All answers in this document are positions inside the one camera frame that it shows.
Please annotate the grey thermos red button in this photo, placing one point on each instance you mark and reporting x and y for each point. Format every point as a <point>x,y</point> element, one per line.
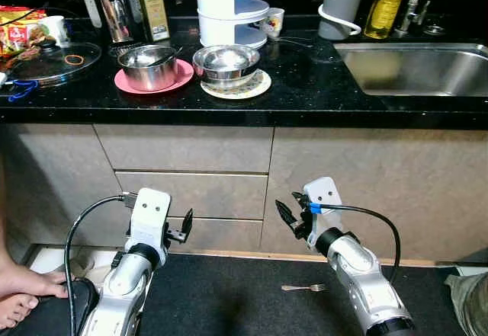
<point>343,1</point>

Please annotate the olive green fabric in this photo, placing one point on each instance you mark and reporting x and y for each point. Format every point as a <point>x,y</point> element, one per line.
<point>469,305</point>

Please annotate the floral print round plate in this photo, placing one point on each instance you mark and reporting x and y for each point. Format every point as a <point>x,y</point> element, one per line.
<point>255,88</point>

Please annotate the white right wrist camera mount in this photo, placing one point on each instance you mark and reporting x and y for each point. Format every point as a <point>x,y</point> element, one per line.
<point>324,193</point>

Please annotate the yellow oil bottle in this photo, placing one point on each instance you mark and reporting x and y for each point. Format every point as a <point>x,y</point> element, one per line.
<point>381,12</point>

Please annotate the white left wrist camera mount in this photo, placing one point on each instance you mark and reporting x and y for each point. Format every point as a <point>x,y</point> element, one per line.
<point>149,214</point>

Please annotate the stainless steel pot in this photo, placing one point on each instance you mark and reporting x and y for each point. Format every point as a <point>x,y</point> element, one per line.
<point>149,73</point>

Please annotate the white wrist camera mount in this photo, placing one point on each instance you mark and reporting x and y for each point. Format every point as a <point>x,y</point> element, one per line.
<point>149,214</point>
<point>324,193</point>

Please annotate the round metal sink stopper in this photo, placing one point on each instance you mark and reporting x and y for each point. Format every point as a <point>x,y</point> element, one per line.
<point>435,29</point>

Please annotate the glass pot lid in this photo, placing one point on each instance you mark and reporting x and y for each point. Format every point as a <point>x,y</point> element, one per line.
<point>30,69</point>

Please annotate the black stool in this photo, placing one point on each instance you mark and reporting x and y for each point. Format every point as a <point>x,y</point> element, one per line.
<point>53,313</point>

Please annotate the chrome sink faucet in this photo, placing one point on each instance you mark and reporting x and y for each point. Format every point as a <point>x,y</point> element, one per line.
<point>415,8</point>

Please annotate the pink round plate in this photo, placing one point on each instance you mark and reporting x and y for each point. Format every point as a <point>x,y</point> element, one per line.
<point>181,81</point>

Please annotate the grey cabinet panel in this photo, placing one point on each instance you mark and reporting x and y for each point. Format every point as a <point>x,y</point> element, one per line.
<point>53,168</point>

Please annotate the stainless steel sink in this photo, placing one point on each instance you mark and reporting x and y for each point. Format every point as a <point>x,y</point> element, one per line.
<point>412,69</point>

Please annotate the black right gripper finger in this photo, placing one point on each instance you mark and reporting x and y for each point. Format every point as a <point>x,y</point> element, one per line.
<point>287,216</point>
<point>300,197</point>

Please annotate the stainless steel bowl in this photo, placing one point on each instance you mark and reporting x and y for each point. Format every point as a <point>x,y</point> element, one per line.
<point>226,62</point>

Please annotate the person bare leg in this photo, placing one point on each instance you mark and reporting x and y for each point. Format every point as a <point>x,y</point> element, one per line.
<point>15,312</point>
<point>34,281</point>

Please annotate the black steel coffee press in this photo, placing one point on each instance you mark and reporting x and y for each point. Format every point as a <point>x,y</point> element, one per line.
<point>114,16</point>

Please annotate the grey drawer front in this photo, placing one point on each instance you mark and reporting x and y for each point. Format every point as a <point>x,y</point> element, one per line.
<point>198,195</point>
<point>229,237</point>
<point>183,149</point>

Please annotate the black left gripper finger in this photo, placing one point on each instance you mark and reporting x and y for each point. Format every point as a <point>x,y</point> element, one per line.
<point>187,222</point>

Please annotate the grey cabinet door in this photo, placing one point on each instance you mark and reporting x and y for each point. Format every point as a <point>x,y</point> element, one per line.
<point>427,191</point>

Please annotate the yellow cardboard box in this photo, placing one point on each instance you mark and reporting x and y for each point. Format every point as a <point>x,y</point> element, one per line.
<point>155,16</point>

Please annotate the red yellow snack packet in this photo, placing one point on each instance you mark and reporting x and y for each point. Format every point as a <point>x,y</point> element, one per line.
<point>19,31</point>

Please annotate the black floor mat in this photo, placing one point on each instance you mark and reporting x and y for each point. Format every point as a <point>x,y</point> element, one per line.
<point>229,305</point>

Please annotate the white mug cartoon print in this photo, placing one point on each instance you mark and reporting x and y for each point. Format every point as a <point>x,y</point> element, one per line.
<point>273,22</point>

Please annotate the white tiered storage rack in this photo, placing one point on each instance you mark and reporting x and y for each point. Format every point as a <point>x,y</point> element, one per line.
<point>221,1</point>

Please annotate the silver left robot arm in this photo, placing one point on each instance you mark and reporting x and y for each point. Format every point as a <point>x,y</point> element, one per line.
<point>122,290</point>

